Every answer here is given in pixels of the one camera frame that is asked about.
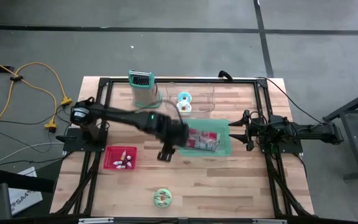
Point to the blue frosted toy donut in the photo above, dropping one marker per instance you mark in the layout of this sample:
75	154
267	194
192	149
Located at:
181	95

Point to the black aluminium rig frame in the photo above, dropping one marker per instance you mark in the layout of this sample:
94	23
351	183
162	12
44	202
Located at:
182	80

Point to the translucent teal plastic bin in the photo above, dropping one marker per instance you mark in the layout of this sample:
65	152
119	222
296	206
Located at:
224	137

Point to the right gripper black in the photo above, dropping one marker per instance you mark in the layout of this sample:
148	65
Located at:
253	132

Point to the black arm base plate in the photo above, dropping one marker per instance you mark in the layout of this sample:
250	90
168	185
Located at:
291	149
73	144

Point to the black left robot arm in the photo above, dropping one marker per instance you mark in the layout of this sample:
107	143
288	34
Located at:
120	116

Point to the small orange dropper bottle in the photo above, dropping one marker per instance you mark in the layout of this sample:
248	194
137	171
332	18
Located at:
123	154

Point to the silver metal bracket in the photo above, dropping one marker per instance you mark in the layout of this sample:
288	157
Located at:
95	220
269	221

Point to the red mesh plastic basket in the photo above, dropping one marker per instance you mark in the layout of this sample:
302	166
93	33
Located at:
110	152

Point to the red snack package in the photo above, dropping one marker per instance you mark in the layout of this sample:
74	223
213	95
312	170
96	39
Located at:
205	140

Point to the clear plastic container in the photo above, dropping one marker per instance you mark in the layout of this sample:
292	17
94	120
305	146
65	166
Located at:
204	96

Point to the white printed cardboard box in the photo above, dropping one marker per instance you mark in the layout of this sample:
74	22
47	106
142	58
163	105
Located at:
23	199

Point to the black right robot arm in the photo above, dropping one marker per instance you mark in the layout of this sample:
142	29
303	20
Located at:
309	132

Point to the white frosted toy donut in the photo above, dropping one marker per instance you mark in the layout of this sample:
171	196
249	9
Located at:
180	107

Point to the steel grater with teal trim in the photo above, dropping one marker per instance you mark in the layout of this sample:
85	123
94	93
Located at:
144	93

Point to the small white bottle dark cap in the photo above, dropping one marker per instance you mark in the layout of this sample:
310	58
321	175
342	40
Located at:
117	163
128	164

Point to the black metal stand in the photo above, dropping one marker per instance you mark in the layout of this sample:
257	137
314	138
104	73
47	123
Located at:
357	137

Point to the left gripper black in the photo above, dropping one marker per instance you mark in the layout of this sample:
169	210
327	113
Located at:
174	133

